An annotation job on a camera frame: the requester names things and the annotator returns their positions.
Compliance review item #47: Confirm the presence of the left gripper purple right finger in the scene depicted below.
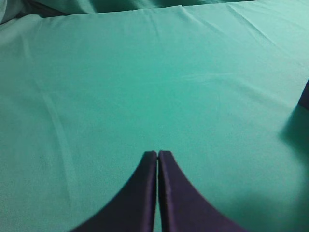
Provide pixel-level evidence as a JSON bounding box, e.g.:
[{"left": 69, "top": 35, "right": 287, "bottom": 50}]
[{"left": 158, "top": 150, "right": 246, "bottom": 232}]

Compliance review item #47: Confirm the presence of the left gripper purple left finger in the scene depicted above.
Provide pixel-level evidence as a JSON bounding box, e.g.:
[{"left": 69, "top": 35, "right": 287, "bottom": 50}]
[{"left": 73, "top": 151, "right": 157, "bottom": 232}]

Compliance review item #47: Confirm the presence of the green table cloth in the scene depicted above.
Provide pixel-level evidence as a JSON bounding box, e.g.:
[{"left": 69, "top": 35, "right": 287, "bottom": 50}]
[{"left": 0, "top": 0, "right": 309, "bottom": 232}]

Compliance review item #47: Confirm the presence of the dark purple object at edge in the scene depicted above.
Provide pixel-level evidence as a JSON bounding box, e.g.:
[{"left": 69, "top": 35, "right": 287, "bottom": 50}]
[{"left": 298, "top": 80, "right": 309, "bottom": 110}]

